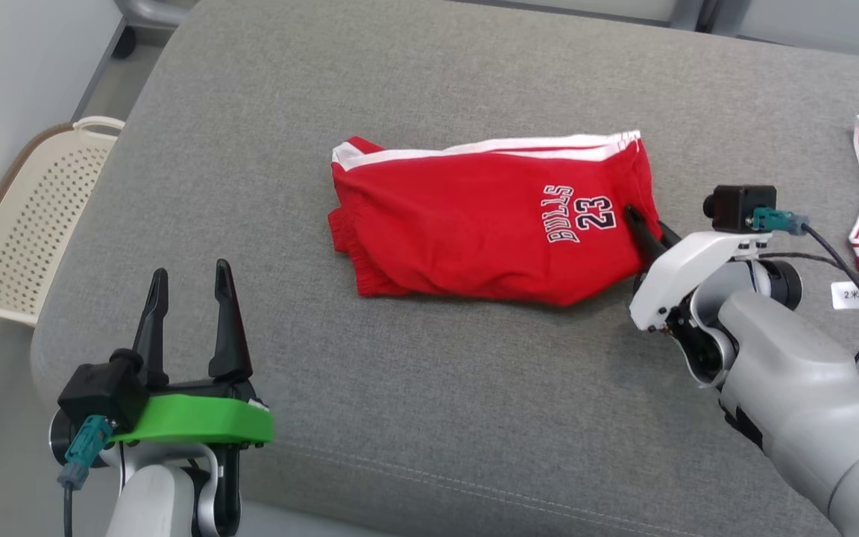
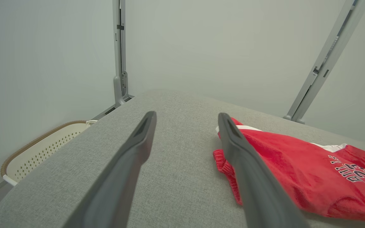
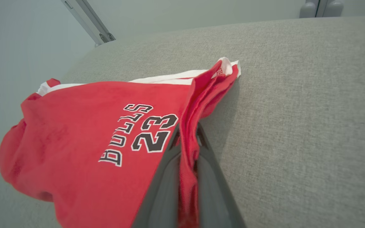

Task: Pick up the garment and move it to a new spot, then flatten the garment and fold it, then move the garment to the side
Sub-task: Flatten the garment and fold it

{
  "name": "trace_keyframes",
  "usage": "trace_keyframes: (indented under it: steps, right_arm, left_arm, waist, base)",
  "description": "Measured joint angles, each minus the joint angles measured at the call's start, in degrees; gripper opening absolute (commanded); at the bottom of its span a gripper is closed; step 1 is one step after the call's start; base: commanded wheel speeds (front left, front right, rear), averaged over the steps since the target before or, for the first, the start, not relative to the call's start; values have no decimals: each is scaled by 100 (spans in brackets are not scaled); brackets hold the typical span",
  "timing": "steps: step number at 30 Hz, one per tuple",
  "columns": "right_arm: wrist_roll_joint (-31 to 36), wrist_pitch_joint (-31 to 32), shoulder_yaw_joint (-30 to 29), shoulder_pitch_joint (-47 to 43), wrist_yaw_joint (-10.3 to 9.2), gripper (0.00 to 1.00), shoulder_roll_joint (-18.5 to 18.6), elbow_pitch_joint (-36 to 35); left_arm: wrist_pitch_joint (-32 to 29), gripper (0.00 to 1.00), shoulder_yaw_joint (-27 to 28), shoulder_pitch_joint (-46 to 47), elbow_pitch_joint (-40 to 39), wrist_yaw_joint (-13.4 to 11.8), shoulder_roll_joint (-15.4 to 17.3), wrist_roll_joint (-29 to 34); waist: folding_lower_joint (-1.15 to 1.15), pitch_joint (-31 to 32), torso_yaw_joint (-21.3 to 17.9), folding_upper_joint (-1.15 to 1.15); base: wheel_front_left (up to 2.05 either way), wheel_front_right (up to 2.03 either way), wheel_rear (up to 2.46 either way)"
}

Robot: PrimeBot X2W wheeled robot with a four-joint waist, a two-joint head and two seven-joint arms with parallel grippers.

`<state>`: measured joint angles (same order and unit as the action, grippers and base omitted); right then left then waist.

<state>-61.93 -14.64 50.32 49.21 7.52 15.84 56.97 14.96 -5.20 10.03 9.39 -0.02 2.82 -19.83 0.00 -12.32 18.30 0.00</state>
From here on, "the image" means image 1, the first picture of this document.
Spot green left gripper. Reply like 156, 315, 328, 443
108, 258, 274, 448

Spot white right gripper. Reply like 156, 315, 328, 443
623, 204, 774, 333

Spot red shorts with white stripe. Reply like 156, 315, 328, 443
327, 130, 662, 307

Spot cream perforated laundry basket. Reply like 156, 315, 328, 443
0, 116, 125, 328

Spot black caster wheel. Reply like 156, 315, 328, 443
111, 25, 138, 60

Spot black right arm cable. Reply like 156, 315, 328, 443
746, 208, 859, 418

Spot white cable label tag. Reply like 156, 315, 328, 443
830, 279, 859, 311

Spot grey partition post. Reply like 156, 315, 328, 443
668, 0, 706, 31
705, 0, 742, 35

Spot grey tubular metal frame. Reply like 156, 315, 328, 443
113, 0, 201, 31

